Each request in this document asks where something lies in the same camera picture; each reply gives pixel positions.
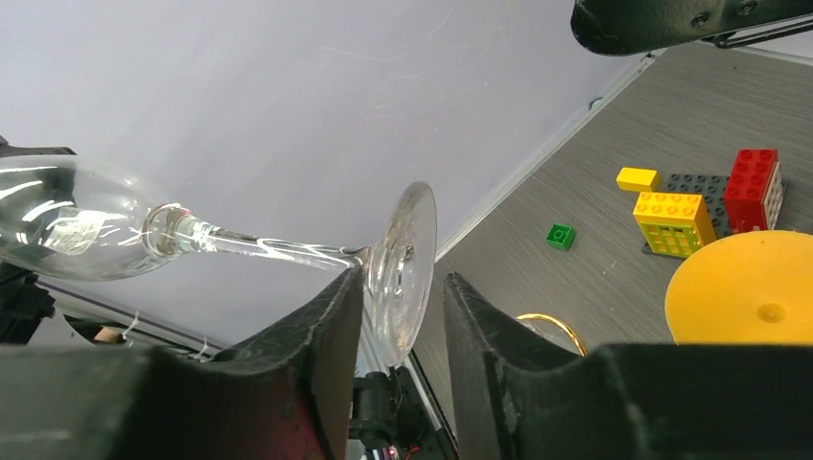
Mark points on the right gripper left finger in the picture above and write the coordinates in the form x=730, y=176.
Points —
x=283, y=393

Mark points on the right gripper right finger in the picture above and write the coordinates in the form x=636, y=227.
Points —
x=518, y=396

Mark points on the gold wine glass rack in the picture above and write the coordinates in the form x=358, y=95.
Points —
x=553, y=330

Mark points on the orange plastic goblet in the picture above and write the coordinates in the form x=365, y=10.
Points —
x=750, y=288

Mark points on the small clear wine glass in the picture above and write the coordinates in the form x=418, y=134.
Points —
x=75, y=220

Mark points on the dark green toy block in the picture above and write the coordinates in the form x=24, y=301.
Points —
x=561, y=236

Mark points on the yellow toy block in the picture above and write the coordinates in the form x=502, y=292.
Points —
x=675, y=225

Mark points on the small yellow toy brick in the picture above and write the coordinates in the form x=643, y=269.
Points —
x=638, y=180

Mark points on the red toy block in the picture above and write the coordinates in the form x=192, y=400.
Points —
x=754, y=193

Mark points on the black music stand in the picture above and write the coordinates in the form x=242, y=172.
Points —
x=624, y=28

